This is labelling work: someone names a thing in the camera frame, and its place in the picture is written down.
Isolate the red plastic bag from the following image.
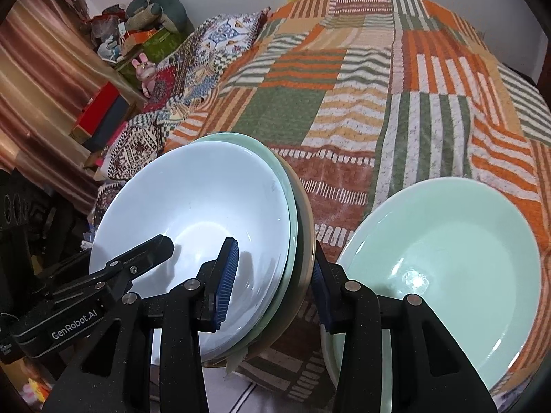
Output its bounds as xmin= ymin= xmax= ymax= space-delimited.
xmin=88 ymin=4 xmax=130 ymax=59

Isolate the mint green bowl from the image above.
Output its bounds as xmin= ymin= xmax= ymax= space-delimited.
xmin=196 ymin=133 xmax=299 ymax=360

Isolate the pink bunny toy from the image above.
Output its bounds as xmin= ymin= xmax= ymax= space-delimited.
xmin=131 ymin=53 xmax=158 ymax=95

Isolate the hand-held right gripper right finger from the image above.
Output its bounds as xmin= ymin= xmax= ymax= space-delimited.
xmin=312 ymin=241 xmax=500 ymax=413

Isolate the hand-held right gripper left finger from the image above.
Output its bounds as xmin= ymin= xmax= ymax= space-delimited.
xmin=41 ymin=237 xmax=240 ymax=413

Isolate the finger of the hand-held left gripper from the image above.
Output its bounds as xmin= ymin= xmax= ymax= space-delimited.
xmin=34 ymin=252 xmax=93 ymax=291
xmin=51 ymin=234 xmax=175 ymax=300

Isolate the striped brown curtain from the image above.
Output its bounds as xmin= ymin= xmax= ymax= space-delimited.
xmin=0 ymin=0 xmax=147 ymax=220

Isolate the patterned blanket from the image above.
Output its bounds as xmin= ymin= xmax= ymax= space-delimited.
xmin=92 ymin=6 xmax=272 ymax=224

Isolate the mint green plate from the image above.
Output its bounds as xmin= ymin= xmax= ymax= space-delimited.
xmin=321 ymin=177 xmax=542 ymax=396

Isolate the pink bowl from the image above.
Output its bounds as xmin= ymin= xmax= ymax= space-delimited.
xmin=202 ymin=146 xmax=317 ymax=368

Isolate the white bowl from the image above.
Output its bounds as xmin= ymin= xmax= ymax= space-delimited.
xmin=89 ymin=143 xmax=289 ymax=360

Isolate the red box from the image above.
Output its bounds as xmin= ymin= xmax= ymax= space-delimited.
xmin=71 ymin=82 xmax=130 ymax=142

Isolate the striped patchwork bedspread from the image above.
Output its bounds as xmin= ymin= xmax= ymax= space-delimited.
xmin=164 ymin=0 xmax=551 ymax=405

